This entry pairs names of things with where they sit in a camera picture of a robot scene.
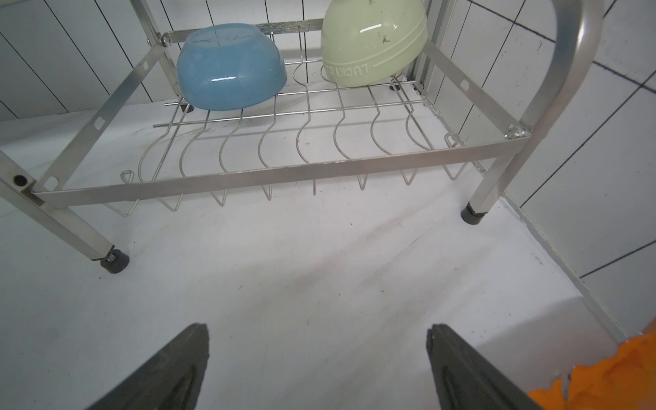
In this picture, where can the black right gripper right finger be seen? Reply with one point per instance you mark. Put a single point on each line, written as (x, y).
(464, 379)

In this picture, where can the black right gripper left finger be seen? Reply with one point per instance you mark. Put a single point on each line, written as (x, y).
(171, 379)

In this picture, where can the orange snack bag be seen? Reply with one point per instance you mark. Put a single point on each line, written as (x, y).
(624, 381)

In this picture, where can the metal dish rack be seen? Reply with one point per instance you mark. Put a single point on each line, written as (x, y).
(430, 114)

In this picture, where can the blue bowl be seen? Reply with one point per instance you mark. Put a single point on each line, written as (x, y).
(229, 67)

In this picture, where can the green bowl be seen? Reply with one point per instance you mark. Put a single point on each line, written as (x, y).
(367, 41)

